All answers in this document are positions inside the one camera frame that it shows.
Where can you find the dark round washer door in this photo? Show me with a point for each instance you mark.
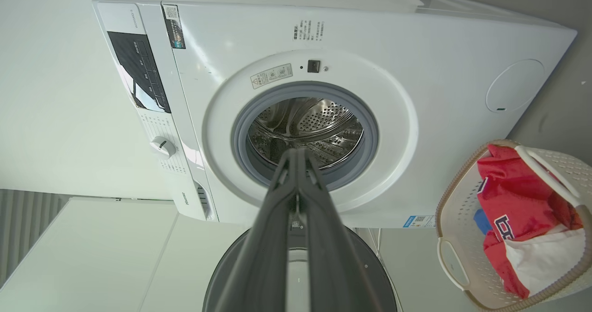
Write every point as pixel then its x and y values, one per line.
pixel 370 275

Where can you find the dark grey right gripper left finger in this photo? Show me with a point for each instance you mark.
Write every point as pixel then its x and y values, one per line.
pixel 266 242

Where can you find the perforated steel drum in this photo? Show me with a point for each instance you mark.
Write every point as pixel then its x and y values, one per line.
pixel 319 122

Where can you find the white warning sticker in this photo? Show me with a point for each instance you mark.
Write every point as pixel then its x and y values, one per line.
pixel 271 76

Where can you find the red garment with lettering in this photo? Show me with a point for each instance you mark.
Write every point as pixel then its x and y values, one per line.
pixel 518 192

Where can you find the white cabinet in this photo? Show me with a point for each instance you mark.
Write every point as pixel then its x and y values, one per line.
pixel 92 256

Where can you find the blue and white label sticker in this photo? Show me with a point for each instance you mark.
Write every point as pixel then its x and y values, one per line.
pixel 418 221

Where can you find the beige perforated laundry basket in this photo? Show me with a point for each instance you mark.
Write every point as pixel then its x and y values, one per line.
pixel 458 219

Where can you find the white garment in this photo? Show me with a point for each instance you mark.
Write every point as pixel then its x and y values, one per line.
pixel 550 256

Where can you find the white front-load washing machine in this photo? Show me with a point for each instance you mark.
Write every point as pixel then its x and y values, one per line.
pixel 393 39

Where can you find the grey ribbed wall panel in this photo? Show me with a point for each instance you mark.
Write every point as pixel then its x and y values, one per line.
pixel 23 224

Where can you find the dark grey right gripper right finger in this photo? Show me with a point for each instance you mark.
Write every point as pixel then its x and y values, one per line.
pixel 330 261

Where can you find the black label sticker with QR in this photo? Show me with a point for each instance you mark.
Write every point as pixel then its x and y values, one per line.
pixel 174 27

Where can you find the white control knob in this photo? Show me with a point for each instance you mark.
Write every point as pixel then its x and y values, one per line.
pixel 163 147

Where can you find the blue cloth item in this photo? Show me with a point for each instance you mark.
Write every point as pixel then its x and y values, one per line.
pixel 483 222

